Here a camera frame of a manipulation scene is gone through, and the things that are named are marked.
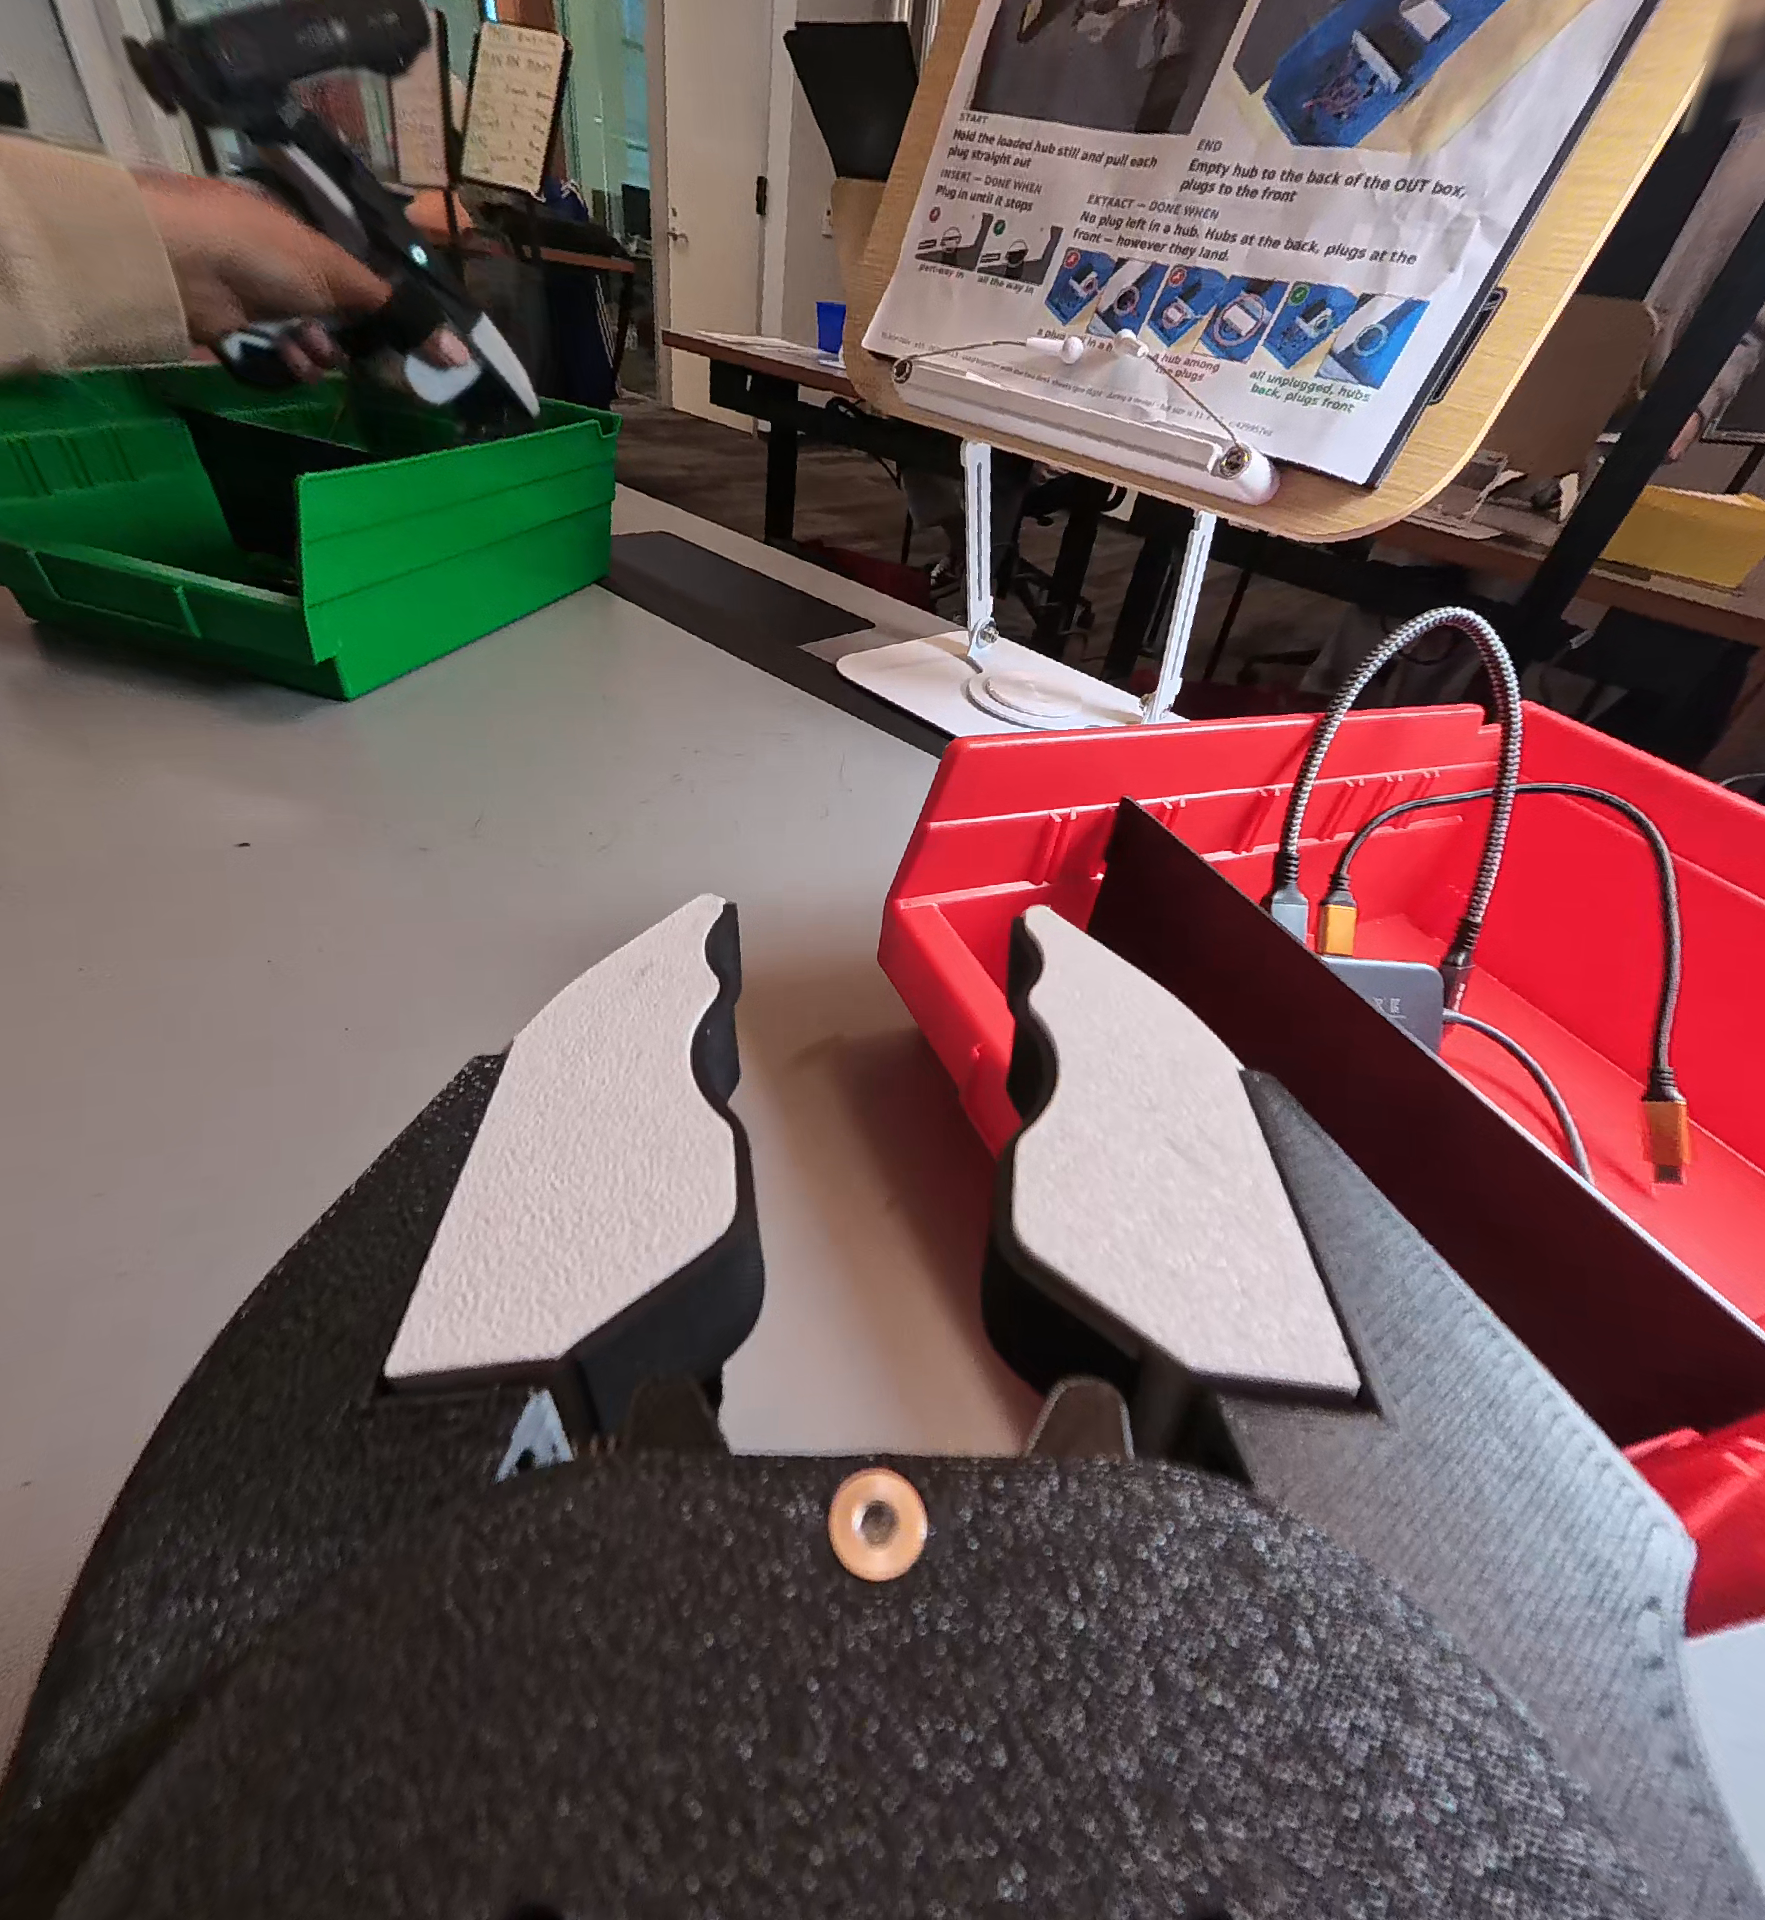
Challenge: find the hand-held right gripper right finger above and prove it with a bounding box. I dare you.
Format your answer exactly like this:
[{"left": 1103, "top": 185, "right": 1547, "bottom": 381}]
[{"left": 983, "top": 909, "right": 1362, "bottom": 1448}]

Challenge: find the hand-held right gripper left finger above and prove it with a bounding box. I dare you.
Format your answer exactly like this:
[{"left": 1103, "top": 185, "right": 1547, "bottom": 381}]
[{"left": 383, "top": 894, "right": 767, "bottom": 1432}]

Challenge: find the green plastic bin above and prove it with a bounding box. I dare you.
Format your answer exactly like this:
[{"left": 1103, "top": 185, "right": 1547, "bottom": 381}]
[{"left": 0, "top": 365, "right": 622, "bottom": 703}]

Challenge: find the red plastic bin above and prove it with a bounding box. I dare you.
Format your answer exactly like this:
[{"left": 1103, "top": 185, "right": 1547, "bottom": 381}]
[{"left": 879, "top": 703, "right": 1765, "bottom": 1637}]

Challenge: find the thin black cable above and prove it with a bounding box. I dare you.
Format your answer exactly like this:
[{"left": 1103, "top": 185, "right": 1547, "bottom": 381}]
[{"left": 1440, "top": 1007, "right": 1596, "bottom": 1184}]

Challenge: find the orange plug usb cable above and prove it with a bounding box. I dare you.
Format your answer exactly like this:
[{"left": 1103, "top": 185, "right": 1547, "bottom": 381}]
[{"left": 1314, "top": 783, "right": 1697, "bottom": 1188}]

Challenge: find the person's left forearm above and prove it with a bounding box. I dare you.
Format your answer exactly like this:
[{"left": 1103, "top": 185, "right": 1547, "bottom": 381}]
[{"left": 0, "top": 111, "right": 194, "bottom": 396}]

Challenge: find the person's left hand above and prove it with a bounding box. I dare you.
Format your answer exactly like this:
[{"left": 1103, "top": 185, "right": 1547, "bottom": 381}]
[{"left": 131, "top": 162, "right": 471, "bottom": 381}]

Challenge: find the background document board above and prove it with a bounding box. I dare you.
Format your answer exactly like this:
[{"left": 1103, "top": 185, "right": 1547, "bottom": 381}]
[
  {"left": 457, "top": 20, "right": 574, "bottom": 196},
  {"left": 383, "top": 46, "right": 457, "bottom": 188}
]

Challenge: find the black bin divider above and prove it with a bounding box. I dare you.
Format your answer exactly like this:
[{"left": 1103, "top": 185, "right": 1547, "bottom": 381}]
[
  {"left": 1085, "top": 798, "right": 1765, "bottom": 1448},
  {"left": 182, "top": 406, "right": 374, "bottom": 586}
]

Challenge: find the background black board stand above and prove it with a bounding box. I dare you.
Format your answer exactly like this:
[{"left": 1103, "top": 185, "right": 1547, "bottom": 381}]
[{"left": 780, "top": 20, "right": 926, "bottom": 354}]

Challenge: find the white document stand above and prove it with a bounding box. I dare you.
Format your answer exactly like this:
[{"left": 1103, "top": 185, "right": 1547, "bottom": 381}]
[{"left": 831, "top": 0, "right": 1746, "bottom": 736}]

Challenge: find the yellow box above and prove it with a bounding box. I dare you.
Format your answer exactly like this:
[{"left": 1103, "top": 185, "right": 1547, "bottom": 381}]
[{"left": 1596, "top": 482, "right": 1765, "bottom": 588}]

